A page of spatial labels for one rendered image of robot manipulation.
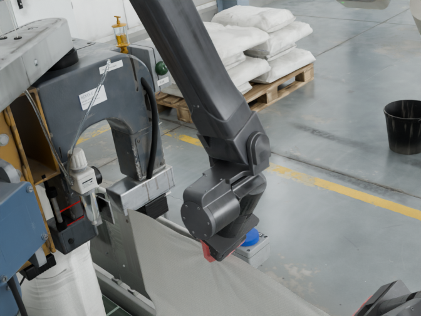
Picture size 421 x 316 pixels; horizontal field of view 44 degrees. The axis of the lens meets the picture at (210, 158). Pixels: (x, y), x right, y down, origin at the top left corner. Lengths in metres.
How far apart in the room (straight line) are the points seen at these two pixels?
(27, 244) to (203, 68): 0.31
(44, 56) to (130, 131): 0.26
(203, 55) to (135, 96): 0.44
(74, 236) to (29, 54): 0.37
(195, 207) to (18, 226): 0.22
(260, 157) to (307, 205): 2.22
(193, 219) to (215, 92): 0.17
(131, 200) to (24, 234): 0.45
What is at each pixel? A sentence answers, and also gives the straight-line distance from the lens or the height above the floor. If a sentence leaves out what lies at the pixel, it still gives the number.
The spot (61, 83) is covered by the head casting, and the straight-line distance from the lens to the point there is 0.95.
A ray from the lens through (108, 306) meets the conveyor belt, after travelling 1.88.
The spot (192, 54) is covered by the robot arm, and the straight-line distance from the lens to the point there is 0.61.
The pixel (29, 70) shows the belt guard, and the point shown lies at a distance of 0.84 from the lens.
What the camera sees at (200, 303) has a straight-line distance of 0.98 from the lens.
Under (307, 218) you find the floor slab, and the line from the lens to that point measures 2.80.
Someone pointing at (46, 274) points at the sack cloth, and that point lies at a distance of 1.39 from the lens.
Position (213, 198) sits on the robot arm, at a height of 1.24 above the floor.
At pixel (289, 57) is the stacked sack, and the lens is 4.41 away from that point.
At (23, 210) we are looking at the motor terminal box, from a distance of 0.68.
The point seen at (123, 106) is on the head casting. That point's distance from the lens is 1.03.
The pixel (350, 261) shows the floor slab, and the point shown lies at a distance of 2.53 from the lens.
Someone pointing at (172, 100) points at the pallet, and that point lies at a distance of 4.11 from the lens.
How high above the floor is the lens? 1.60
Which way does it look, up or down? 28 degrees down
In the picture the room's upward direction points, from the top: 8 degrees counter-clockwise
